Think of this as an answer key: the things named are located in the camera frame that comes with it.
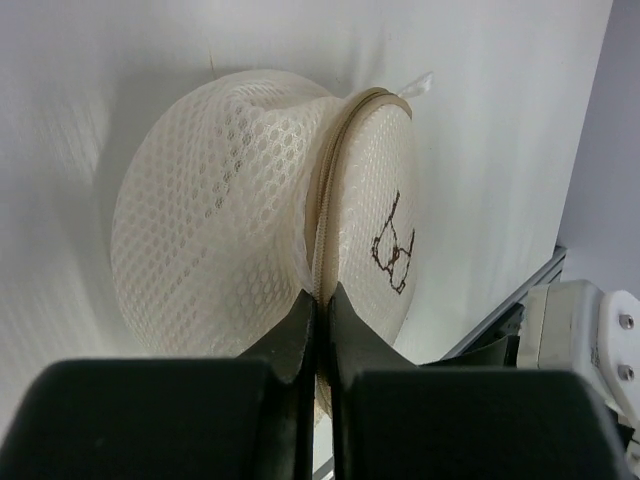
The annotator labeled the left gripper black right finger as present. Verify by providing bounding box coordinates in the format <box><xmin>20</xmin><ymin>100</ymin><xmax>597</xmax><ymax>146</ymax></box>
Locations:
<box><xmin>327</xmin><ymin>287</ymin><xmax>632</xmax><ymax>479</ymax></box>

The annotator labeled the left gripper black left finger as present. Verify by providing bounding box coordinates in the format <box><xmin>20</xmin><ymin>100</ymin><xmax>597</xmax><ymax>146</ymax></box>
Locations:
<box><xmin>1</xmin><ymin>293</ymin><xmax>316</xmax><ymax>479</ymax></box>

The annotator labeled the cream mesh laundry bag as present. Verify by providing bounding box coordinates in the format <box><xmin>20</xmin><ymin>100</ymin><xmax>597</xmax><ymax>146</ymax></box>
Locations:
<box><xmin>110</xmin><ymin>68</ymin><xmax>436</xmax><ymax>421</ymax></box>

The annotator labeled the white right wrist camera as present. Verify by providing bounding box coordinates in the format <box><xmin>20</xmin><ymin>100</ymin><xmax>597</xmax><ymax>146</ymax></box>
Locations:
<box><xmin>516</xmin><ymin>280</ymin><xmax>639</xmax><ymax>429</ymax></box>

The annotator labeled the right side table rail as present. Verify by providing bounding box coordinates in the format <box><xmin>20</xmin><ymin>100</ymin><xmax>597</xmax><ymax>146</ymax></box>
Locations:
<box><xmin>433</xmin><ymin>246</ymin><xmax>567</xmax><ymax>367</ymax></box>

